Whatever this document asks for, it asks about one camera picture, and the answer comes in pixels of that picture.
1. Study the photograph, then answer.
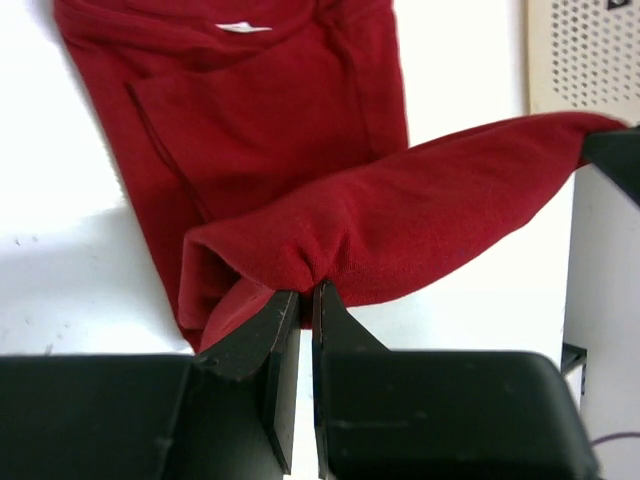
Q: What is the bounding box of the red garment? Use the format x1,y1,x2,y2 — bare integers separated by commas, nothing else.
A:
53,1,625,351

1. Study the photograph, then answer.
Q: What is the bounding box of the beige laundry basket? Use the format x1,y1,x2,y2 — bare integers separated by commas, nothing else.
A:
525,0,640,125

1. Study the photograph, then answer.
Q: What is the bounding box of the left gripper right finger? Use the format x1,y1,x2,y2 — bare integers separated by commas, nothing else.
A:
312,282,600,479

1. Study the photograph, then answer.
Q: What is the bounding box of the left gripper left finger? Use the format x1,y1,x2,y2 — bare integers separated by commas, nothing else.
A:
1,292,300,479

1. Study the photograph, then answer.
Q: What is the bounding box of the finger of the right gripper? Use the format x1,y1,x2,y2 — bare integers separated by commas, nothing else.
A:
582,126,640,205

